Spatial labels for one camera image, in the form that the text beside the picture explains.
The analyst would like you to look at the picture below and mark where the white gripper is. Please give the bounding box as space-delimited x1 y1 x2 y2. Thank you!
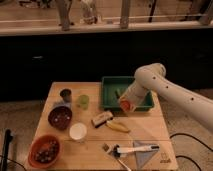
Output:
119 81 149 112

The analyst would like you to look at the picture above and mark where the red apple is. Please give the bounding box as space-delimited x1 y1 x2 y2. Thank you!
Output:
120 100 131 111

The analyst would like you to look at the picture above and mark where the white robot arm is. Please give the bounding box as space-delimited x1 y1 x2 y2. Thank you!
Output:
118 63 213 134

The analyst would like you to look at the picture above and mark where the green translucent cup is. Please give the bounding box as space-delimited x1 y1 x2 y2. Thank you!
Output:
78 95 89 110

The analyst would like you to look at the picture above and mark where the white paper cup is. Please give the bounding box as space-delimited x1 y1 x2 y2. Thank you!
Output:
69 122 87 142

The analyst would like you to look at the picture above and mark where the dark metal cup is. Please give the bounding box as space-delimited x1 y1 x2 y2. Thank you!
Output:
60 89 72 103

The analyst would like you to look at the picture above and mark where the green pepper in tray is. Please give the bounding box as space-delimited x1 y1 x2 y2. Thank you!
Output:
115 89 121 99

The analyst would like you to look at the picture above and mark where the green plastic tray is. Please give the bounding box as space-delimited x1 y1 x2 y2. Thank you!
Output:
101 75 155 112

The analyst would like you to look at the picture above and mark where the blackboard eraser brush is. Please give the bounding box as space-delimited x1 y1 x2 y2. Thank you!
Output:
91 111 113 128

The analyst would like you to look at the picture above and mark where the yellow banana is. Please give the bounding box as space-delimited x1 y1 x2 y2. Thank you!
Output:
106 120 129 133

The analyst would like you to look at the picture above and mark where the grey triangular cloth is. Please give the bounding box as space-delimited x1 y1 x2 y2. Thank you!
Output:
133 141 160 169

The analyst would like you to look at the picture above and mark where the dark brown bowl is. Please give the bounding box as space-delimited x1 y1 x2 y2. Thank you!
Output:
48 106 72 131

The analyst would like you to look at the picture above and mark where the black stand at left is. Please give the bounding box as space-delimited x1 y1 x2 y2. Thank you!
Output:
0 129 13 171

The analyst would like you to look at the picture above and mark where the black cable on floor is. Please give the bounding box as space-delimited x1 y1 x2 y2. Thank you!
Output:
169 132 213 171

